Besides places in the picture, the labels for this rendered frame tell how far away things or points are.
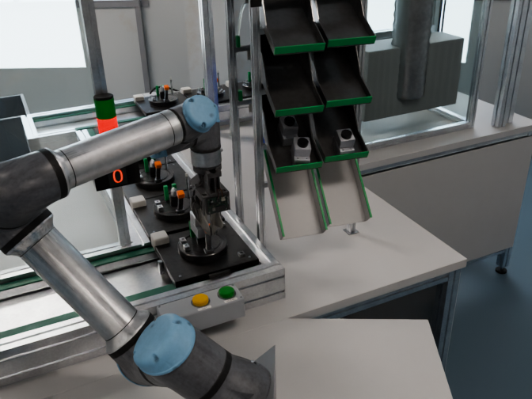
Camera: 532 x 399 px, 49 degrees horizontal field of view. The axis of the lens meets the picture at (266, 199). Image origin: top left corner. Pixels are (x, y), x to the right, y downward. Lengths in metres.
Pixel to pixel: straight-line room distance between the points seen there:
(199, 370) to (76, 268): 0.31
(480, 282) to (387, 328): 1.80
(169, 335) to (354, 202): 0.86
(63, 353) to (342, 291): 0.75
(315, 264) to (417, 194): 1.03
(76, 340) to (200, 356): 0.47
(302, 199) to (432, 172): 1.11
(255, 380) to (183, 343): 0.16
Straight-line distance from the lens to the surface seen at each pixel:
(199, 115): 1.20
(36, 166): 1.07
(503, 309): 3.17
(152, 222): 1.84
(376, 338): 1.54
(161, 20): 4.70
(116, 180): 1.61
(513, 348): 2.96
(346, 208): 1.75
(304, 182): 1.72
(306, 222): 1.69
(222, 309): 1.49
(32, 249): 1.19
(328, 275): 1.74
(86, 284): 1.19
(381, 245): 1.89
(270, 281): 1.59
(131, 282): 1.67
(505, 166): 3.03
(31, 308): 1.67
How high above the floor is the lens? 1.86
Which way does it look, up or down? 28 degrees down
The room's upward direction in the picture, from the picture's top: 2 degrees counter-clockwise
